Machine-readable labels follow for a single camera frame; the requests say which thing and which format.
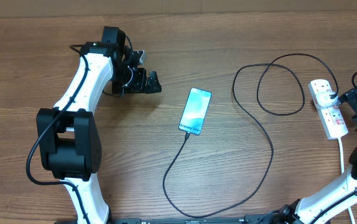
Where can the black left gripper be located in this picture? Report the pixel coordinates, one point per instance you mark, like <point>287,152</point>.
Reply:
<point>140,85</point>

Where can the blue Samsung Galaxy smartphone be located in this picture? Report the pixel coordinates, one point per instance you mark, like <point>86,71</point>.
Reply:
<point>195,110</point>

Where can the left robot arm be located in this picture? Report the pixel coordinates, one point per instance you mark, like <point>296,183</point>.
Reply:
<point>68,148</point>

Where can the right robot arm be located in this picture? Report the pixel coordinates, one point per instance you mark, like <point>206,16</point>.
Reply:
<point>332,199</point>

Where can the white charger plug adapter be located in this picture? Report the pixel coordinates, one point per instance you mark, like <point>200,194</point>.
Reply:
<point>325,100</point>

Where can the white power strip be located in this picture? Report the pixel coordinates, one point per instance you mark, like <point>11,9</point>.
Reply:
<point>331,118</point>

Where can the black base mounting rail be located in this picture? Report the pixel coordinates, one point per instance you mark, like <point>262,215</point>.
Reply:
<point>255,218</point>

